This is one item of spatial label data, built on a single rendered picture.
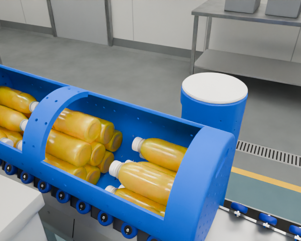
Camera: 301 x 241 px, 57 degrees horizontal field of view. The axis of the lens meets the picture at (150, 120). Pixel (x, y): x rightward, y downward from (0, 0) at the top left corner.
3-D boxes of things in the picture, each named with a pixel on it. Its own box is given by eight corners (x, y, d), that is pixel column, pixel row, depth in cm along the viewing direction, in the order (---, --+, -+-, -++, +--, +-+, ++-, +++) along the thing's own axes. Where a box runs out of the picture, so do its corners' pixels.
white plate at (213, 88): (246, 75, 129) (245, 77, 129) (186, 69, 134) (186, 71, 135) (249, 105, 106) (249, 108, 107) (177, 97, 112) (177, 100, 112)
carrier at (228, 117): (220, 202, 179) (176, 194, 184) (246, 77, 130) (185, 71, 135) (218, 242, 156) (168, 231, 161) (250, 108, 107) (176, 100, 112)
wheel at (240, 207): (246, 213, 73) (248, 206, 73) (229, 206, 75) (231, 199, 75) (246, 214, 77) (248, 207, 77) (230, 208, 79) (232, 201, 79)
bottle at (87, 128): (105, 132, 79) (57, 115, 86) (101, 113, 74) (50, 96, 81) (90, 149, 74) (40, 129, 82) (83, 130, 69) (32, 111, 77)
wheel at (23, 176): (31, 172, 84) (37, 171, 86) (21, 167, 86) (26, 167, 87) (27, 186, 84) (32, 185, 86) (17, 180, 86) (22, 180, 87)
